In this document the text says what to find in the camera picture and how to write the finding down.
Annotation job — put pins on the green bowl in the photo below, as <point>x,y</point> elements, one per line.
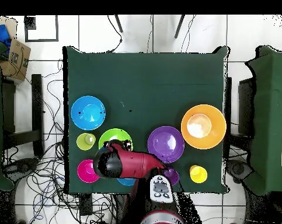
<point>115,134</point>

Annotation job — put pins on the large blue bowl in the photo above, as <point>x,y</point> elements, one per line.
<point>88,112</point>

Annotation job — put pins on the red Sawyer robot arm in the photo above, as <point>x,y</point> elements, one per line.
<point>131,163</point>

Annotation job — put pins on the cardboard box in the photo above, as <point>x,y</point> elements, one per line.
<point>19,58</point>

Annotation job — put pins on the black tripod leg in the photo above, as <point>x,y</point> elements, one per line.
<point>118,23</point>
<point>179,26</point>

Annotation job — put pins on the blue bag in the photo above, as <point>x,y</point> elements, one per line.
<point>1,31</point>

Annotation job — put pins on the purple cup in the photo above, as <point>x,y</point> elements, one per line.
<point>173,176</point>

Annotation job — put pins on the black power strip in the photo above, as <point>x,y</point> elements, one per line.
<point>85,205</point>

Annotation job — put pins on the small red bowl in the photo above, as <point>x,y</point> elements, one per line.
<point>84,171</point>

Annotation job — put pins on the dark grey floor device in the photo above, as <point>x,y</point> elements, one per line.
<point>240,169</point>

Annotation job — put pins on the black floor device with knob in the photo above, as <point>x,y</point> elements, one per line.
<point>21,166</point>

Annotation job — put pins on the flat cardboard sheet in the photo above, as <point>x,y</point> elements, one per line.
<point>11,23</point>

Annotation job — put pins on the black metal stand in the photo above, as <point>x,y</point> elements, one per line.
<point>37,105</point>

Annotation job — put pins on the black square floor frame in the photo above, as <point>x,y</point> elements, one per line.
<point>41,40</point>

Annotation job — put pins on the orange yellow cup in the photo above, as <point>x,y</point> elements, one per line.
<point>198,174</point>

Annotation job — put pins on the small blue bowl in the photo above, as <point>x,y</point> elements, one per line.
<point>126,182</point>

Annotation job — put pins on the large orange bowl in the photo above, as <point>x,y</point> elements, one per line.
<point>215,126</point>

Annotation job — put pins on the pale yellow translucent cup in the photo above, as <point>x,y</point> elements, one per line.
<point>84,142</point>

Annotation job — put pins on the dark green tablecloth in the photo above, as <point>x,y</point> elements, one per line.
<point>143,81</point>

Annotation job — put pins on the purple bowl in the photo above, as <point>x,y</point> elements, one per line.
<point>166,142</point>

